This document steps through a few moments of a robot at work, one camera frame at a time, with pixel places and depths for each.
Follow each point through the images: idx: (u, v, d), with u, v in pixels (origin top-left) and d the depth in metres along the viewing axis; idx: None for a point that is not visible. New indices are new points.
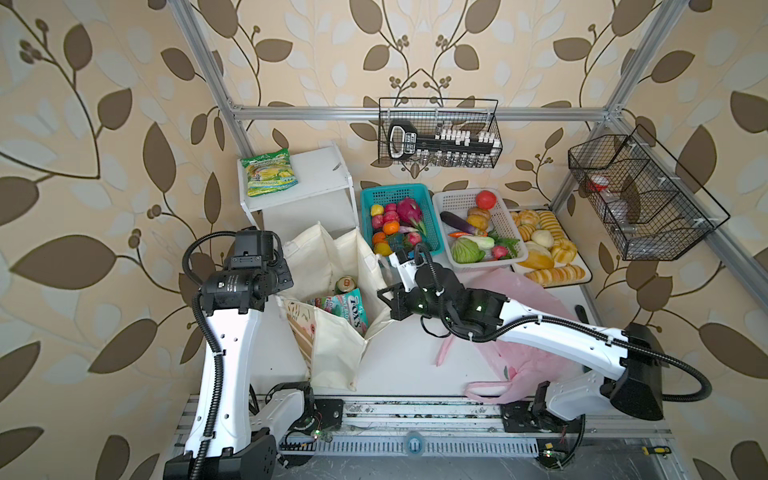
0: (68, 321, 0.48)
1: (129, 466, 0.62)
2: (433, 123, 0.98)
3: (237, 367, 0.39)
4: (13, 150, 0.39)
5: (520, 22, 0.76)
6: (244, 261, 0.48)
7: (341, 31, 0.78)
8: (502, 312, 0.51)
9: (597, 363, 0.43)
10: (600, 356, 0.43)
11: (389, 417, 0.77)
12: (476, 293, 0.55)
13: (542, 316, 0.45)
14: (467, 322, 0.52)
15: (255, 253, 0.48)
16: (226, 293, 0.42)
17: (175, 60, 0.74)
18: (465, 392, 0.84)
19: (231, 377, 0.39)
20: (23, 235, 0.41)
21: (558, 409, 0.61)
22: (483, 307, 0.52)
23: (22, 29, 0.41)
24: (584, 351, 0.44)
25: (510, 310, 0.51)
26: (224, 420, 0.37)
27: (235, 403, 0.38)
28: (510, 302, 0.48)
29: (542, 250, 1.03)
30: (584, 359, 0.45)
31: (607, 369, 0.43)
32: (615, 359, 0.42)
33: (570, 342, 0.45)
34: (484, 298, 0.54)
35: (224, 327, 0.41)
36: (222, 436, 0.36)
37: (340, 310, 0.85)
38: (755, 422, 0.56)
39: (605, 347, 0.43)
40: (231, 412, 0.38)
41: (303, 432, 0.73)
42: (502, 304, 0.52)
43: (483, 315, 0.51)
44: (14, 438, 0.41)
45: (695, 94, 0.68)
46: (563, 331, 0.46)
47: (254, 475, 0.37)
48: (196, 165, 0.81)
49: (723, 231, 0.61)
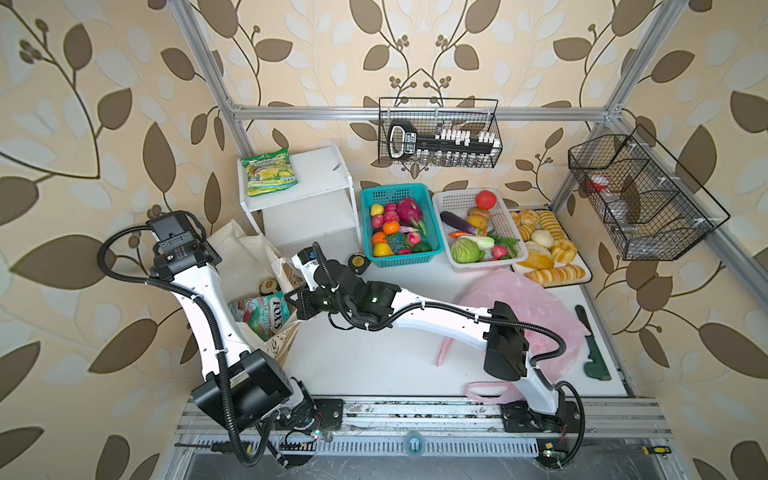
0: (68, 321, 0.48)
1: (129, 466, 0.62)
2: (433, 123, 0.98)
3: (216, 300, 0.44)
4: (14, 151, 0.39)
5: (520, 22, 0.76)
6: (176, 241, 0.51)
7: (341, 31, 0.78)
8: (394, 302, 0.55)
9: (468, 338, 0.50)
10: (469, 331, 0.50)
11: (389, 417, 0.77)
12: (374, 286, 0.59)
13: (425, 302, 0.55)
14: (364, 313, 0.55)
15: (183, 231, 0.51)
16: (180, 265, 0.46)
17: (175, 60, 0.74)
18: (465, 391, 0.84)
19: (219, 310, 0.44)
20: (22, 235, 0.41)
21: (533, 403, 0.61)
22: (379, 298, 0.56)
23: (22, 29, 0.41)
24: (458, 329, 0.50)
25: (401, 300, 0.55)
26: (229, 337, 0.42)
27: (232, 325, 0.44)
28: (401, 292, 0.57)
29: (542, 250, 1.03)
30: (460, 336, 0.51)
31: (475, 342, 0.49)
32: (480, 334, 0.49)
33: (448, 322, 0.51)
34: (380, 290, 0.57)
35: (192, 279, 0.45)
36: (233, 347, 0.41)
37: (260, 312, 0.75)
38: (755, 422, 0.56)
39: (472, 323, 0.50)
40: (232, 330, 0.43)
41: (303, 432, 0.73)
42: (396, 294, 0.56)
43: (378, 305, 0.55)
44: (14, 437, 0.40)
45: (695, 94, 0.68)
46: (442, 312, 0.53)
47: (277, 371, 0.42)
48: (196, 165, 0.81)
49: (723, 231, 0.61)
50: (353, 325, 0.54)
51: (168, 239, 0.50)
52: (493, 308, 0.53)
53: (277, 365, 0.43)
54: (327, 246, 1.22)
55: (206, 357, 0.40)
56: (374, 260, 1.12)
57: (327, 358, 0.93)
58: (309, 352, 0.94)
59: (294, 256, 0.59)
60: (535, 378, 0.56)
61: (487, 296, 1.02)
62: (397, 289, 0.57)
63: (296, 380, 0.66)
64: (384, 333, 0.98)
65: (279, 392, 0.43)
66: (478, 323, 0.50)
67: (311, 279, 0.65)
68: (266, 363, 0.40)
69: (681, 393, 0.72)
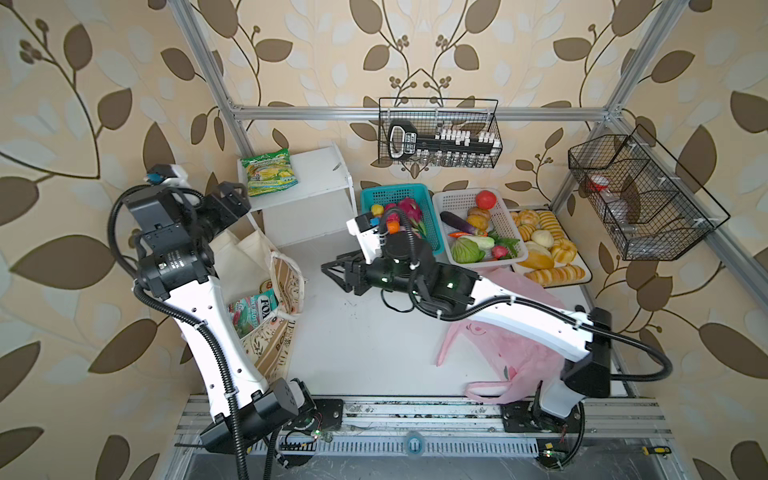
0: (68, 321, 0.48)
1: (129, 466, 0.62)
2: (433, 123, 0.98)
3: (223, 328, 0.39)
4: (15, 151, 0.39)
5: (520, 22, 0.76)
6: (163, 235, 0.41)
7: (341, 32, 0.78)
8: (473, 291, 0.48)
9: (561, 346, 0.44)
10: (567, 338, 0.43)
11: (389, 417, 0.77)
12: (447, 269, 0.52)
13: (515, 297, 0.47)
14: (437, 299, 0.49)
15: (173, 223, 0.41)
16: (175, 273, 0.38)
17: (175, 59, 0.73)
18: (465, 392, 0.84)
19: (226, 339, 0.38)
20: (23, 235, 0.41)
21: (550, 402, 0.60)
22: (455, 285, 0.49)
23: (23, 30, 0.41)
24: (552, 335, 0.44)
25: (481, 290, 0.48)
26: (239, 374, 0.38)
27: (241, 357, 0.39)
28: (480, 281, 0.49)
29: (543, 250, 1.03)
30: (551, 341, 0.44)
31: (571, 352, 0.43)
32: (581, 343, 0.42)
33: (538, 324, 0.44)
34: (455, 276, 0.50)
35: (191, 301, 0.38)
36: (244, 386, 0.38)
37: (248, 312, 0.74)
38: (755, 422, 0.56)
39: (571, 330, 0.43)
40: (242, 365, 0.38)
41: (303, 431, 0.73)
42: (473, 282, 0.49)
43: (453, 292, 0.48)
44: (13, 437, 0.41)
45: (695, 95, 0.68)
46: (530, 312, 0.45)
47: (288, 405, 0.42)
48: (197, 165, 0.81)
49: (723, 231, 0.61)
50: (422, 311, 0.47)
51: (155, 234, 0.40)
52: (591, 313, 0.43)
53: (287, 396, 0.44)
54: (327, 247, 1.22)
55: (214, 395, 0.37)
56: None
57: (326, 359, 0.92)
58: (309, 353, 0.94)
59: (351, 221, 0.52)
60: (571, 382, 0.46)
61: None
62: (475, 277, 0.49)
63: (297, 382, 0.68)
64: (385, 334, 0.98)
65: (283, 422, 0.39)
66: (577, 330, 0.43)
67: (369, 252, 0.55)
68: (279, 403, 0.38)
69: (681, 393, 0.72)
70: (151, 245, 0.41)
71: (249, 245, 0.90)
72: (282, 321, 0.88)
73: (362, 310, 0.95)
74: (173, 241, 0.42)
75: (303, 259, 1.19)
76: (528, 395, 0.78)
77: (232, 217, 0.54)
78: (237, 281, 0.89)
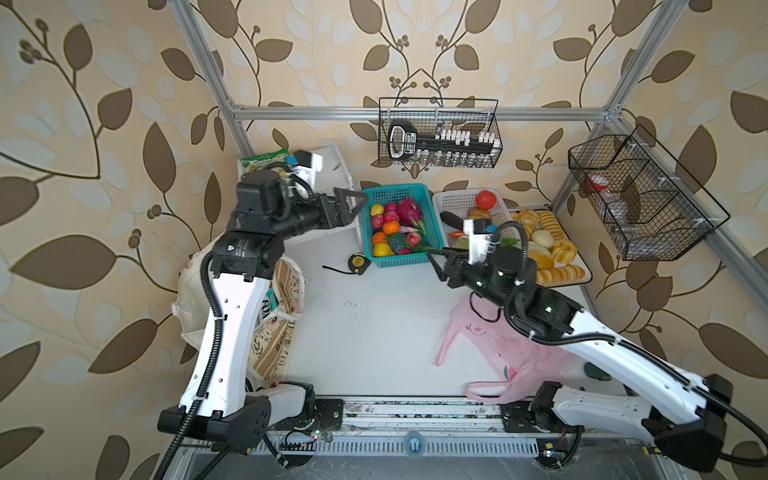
0: (68, 321, 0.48)
1: (129, 466, 0.62)
2: (433, 123, 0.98)
3: (234, 337, 0.39)
4: (15, 151, 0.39)
5: (520, 22, 0.76)
6: (250, 219, 0.43)
7: (341, 32, 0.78)
8: (571, 322, 0.47)
9: (665, 402, 0.41)
10: (676, 396, 0.40)
11: (389, 417, 0.77)
12: (546, 292, 0.53)
13: (618, 339, 0.46)
14: (532, 319, 0.49)
15: (261, 212, 0.42)
16: (234, 257, 0.41)
17: (175, 59, 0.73)
18: (465, 392, 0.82)
19: (228, 344, 0.38)
20: (23, 235, 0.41)
21: (570, 412, 0.60)
22: (554, 310, 0.49)
23: (22, 30, 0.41)
24: (658, 388, 0.41)
25: (583, 322, 0.48)
26: (217, 384, 0.37)
27: (228, 369, 0.38)
28: (582, 313, 0.48)
29: (543, 250, 1.03)
30: (655, 395, 0.42)
31: (677, 412, 0.41)
32: (692, 406, 0.39)
33: (643, 375, 0.42)
34: (555, 301, 0.50)
35: (229, 293, 0.40)
36: (214, 398, 0.37)
37: None
38: (755, 422, 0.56)
39: (682, 391, 0.41)
40: (224, 377, 0.37)
41: (303, 432, 0.73)
42: (574, 312, 0.49)
43: (551, 317, 0.48)
44: (13, 438, 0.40)
45: (695, 95, 0.68)
46: (635, 359, 0.44)
47: (241, 436, 0.38)
48: (197, 165, 0.81)
49: (724, 231, 0.61)
50: (512, 327, 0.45)
51: (248, 214, 0.43)
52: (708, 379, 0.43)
53: (245, 428, 0.39)
54: (327, 247, 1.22)
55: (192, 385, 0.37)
56: (375, 260, 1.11)
57: (325, 359, 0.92)
58: (308, 353, 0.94)
59: (467, 221, 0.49)
60: (638, 426, 0.49)
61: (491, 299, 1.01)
62: (578, 309, 0.49)
63: (306, 389, 0.67)
64: (385, 334, 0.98)
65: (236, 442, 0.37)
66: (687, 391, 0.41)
67: (475, 254, 0.59)
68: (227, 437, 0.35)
69: None
70: (240, 221, 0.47)
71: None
72: (282, 321, 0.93)
73: (362, 310, 0.95)
74: (253, 228, 0.44)
75: (303, 259, 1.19)
76: (528, 396, 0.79)
77: (338, 224, 0.51)
78: None
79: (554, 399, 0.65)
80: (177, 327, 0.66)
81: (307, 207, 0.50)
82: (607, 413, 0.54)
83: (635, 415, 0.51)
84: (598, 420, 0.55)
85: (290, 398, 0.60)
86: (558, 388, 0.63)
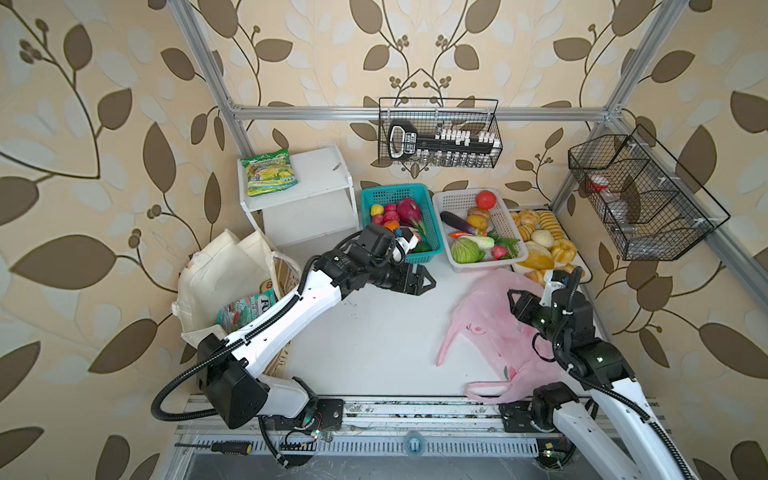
0: (68, 321, 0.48)
1: (129, 465, 0.62)
2: (433, 123, 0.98)
3: (295, 317, 0.46)
4: (15, 151, 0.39)
5: (520, 22, 0.76)
6: (358, 249, 0.56)
7: (341, 32, 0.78)
8: (619, 383, 0.49)
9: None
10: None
11: (389, 417, 0.77)
12: (604, 344, 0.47)
13: (652, 420, 0.46)
14: (578, 358, 0.53)
15: (370, 251, 0.55)
16: (332, 267, 0.52)
17: (175, 59, 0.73)
18: (465, 391, 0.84)
19: (287, 317, 0.45)
20: (23, 235, 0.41)
21: (569, 428, 0.61)
22: (604, 362, 0.51)
23: (22, 29, 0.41)
24: (662, 478, 0.42)
25: (630, 390, 0.48)
26: (261, 342, 0.43)
27: (276, 335, 0.44)
28: (632, 383, 0.49)
29: (542, 250, 1.03)
30: None
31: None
32: None
33: (653, 457, 0.43)
34: (611, 354, 0.52)
35: (318, 288, 0.49)
36: (252, 349, 0.42)
37: (249, 312, 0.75)
38: (755, 422, 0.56)
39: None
40: (269, 339, 0.43)
41: (303, 431, 0.73)
42: (625, 376, 0.50)
43: (598, 366, 0.51)
44: (13, 438, 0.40)
45: (696, 95, 0.68)
46: (657, 446, 0.44)
47: (238, 404, 0.40)
48: (197, 165, 0.81)
49: (724, 231, 0.61)
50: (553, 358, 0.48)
51: (357, 247, 0.57)
52: None
53: (242, 405, 0.41)
54: (327, 247, 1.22)
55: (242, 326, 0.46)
56: None
57: (325, 360, 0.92)
58: (308, 353, 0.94)
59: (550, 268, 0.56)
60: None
61: (490, 299, 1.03)
62: (630, 375, 0.50)
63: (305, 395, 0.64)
64: (385, 334, 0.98)
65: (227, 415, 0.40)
66: None
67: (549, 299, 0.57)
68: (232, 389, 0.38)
69: (681, 393, 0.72)
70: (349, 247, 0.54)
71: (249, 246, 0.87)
72: None
73: (362, 310, 0.95)
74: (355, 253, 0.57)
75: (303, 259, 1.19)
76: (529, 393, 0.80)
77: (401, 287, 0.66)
78: (237, 280, 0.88)
79: (561, 410, 0.64)
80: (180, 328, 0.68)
81: (393, 268, 0.62)
82: (605, 460, 0.54)
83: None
84: (591, 457, 0.56)
85: (288, 400, 0.58)
86: (574, 404, 0.65)
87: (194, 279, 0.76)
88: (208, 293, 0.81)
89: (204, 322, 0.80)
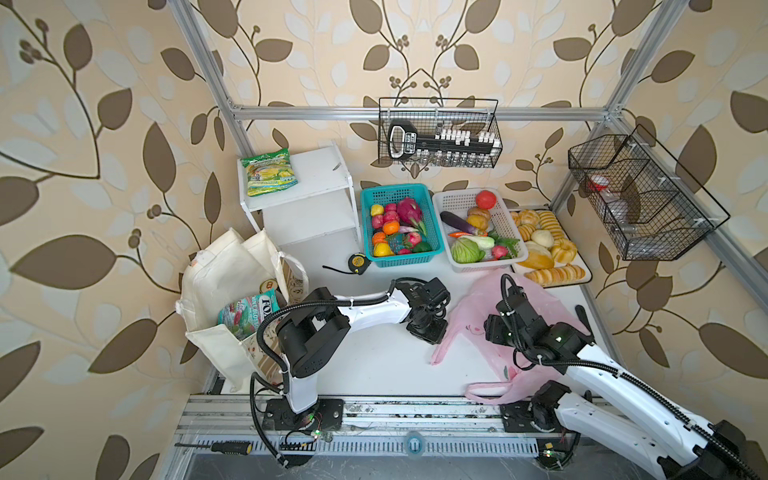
0: (68, 321, 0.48)
1: (129, 465, 0.62)
2: (433, 123, 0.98)
3: (377, 312, 0.55)
4: (14, 150, 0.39)
5: (520, 22, 0.76)
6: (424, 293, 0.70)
7: (341, 32, 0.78)
8: (581, 352, 0.53)
9: (666, 440, 0.43)
10: (673, 432, 0.43)
11: (389, 417, 0.77)
12: (558, 325, 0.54)
13: (621, 371, 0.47)
14: (541, 346, 0.56)
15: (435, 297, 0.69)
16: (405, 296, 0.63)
17: (175, 60, 0.74)
18: (465, 392, 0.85)
19: (377, 306, 0.55)
20: (21, 235, 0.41)
21: (573, 416, 0.61)
22: (563, 340, 0.55)
23: (22, 29, 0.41)
24: (657, 422, 0.44)
25: (592, 353, 0.53)
26: (355, 311, 0.51)
27: (367, 313, 0.53)
28: (592, 347, 0.53)
29: (543, 250, 1.03)
30: (656, 431, 0.44)
31: (676, 450, 0.42)
32: (688, 443, 0.41)
33: (644, 408, 0.45)
34: (567, 333, 0.56)
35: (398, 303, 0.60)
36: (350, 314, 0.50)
37: (249, 312, 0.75)
38: (755, 422, 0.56)
39: (682, 428, 0.43)
40: (363, 314, 0.52)
41: (303, 431, 0.73)
42: (585, 345, 0.54)
43: (562, 346, 0.54)
44: (13, 437, 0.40)
45: (696, 94, 0.68)
46: (642, 396, 0.46)
47: (325, 350, 0.46)
48: (196, 165, 0.81)
49: (724, 231, 0.61)
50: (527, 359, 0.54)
51: (424, 289, 0.70)
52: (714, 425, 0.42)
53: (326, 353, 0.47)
54: (328, 247, 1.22)
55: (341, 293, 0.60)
56: (375, 260, 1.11)
57: None
58: None
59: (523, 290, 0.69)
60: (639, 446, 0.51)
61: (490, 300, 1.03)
62: (589, 342, 0.54)
63: (312, 393, 0.62)
64: (385, 334, 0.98)
65: (294, 361, 0.47)
66: (689, 431, 0.42)
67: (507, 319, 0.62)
68: (336, 332, 0.46)
69: (682, 393, 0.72)
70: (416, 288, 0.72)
71: (253, 246, 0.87)
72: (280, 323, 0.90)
73: None
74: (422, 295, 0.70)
75: (303, 259, 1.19)
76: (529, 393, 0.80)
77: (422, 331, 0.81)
78: (238, 280, 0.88)
79: (562, 403, 0.65)
80: (180, 325, 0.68)
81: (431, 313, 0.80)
82: (614, 435, 0.54)
83: (650, 448, 0.50)
84: (601, 437, 0.55)
85: (306, 389, 0.59)
86: (568, 394, 0.66)
87: (196, 278, 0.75)
88: (209, 292, 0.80)
89: (204, 322, 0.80)
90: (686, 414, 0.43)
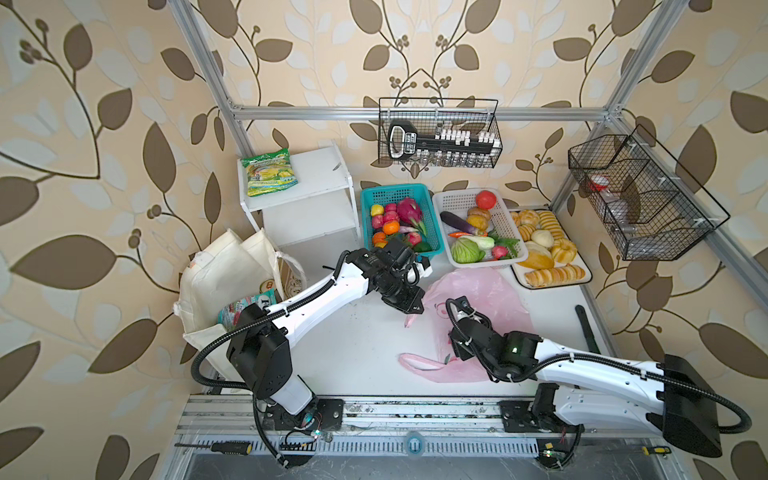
0: (68, 320, 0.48)
1: (129, 465, 0.62)
2: (433, 123, 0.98)
3: (325, 300, 0.49)
4: (14, 150, 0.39)
5: (520, 22, 0.76)
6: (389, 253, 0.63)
7: (341, 32, 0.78)
8: (537, 353, 0.55)
9: (637, 399, 0.45)
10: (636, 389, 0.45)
11: (389, 417, 0.77)
12: (510, 335, 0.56)
13: (573, 354, 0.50)
14: (506, 364, 0.56)
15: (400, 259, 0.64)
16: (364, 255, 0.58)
17: (175, 60, 0.74)
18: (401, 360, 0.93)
19: (324, 297, 0.50)
20: (22, 236, 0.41)
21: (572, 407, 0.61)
22: (519, 349, 0.57)
23: (22, 29, 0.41)
24: (621, 385, 0.46)
25: (544, 350, 0.55)
26: (300, 315, 0.46)
27: (310, 308, 0.48)
28: (543, 342, 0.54)
29: (542, 250, 1.03)
30: (625, 393, 0.46)
31: (647, 403, 0.44)
32: (651, 392, 0.44)
33: (606, 377, 0.48)
34: (520, 341, 0.58)
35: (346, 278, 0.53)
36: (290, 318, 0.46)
37: None
38: (757, 423, 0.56)
39: (640, 381, 0.45)
40: (305, 312, 0.47)
41: (303, 431, 0.73)
42: (537, 344, 0.56)
43: (520, 356, 0.56)
44: (13, 438, 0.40)
45: (695, 95, 0.68)
46: (597, 367, 0.49)
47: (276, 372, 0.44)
48: (196, 165, 0.81)
49: (724, 231, 0.61)
50: (497, 379, 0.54)
51: (384, 252, 0.63)
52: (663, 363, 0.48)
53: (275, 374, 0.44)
54: (328, 247, 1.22)
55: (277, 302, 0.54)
56: None
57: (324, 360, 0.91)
58: (307, 354, 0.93)
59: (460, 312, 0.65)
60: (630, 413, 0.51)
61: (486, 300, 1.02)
62: (538, 339, 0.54)
63: (307, 394, 0.63)
64: (385, 334, 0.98)
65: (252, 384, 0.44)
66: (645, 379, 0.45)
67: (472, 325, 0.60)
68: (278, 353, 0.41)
69: None
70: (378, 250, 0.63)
71: (253, 246, 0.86)
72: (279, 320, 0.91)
73: (361, 310, 0.95)
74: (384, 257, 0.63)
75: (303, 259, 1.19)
76: (458, 380, 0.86)
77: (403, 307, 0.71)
78: (238, 280, 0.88)
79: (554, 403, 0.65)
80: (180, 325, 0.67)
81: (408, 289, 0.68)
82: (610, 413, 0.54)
83: (637, 409, 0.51)
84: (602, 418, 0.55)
85: (290, 394, 0.57)
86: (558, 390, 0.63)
87: (195, 279, 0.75)
88: (209, 292, 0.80)
89: (204, 322, 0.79)
90: (637, 365, 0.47)
